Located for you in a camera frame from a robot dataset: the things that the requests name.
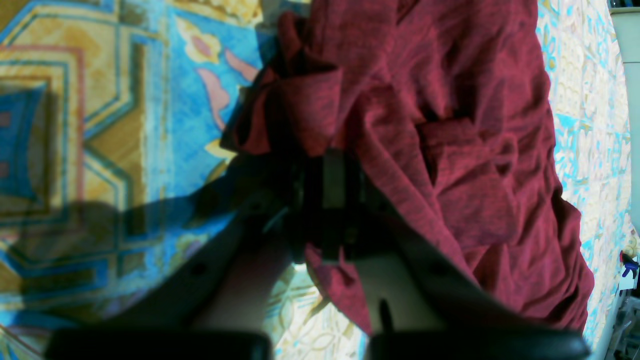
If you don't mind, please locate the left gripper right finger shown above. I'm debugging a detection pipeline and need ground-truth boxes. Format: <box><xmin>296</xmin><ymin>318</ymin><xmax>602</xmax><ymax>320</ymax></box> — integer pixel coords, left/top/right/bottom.
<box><xmin>322</xmin><ymin>150</ymin><xmax>590</xmax><ymax>360</ymax></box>

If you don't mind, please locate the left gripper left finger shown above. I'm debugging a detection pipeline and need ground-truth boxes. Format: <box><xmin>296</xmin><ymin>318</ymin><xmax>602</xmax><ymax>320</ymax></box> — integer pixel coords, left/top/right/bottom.
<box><xmin>45</xmin><ymin>153</ymin><xmax>321</xmax><ymax>360</ymax></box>

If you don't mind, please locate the dark red t-shirt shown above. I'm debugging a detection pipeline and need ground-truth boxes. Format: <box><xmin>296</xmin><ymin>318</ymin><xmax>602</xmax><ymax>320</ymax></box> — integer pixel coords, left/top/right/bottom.
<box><xmin>228</xmin><ymin>0</ymin><xmax>594</xmax><ymax>332</ymax></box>

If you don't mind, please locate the blue orange clamp bottom left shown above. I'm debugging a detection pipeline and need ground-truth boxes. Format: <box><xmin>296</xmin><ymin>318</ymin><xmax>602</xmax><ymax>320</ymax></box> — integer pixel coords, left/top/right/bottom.
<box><xmin>619</xmin><ymin>251</ymin><xmax>640</xmax><ymax>280</ymax></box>

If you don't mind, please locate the patterned tablecloth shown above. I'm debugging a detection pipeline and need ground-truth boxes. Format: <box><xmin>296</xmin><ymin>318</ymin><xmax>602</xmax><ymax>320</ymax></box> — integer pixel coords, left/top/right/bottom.
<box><xmin>1</xmin><ymin>0</ymin><xmax>638</xmax><ymax>360</ymax></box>

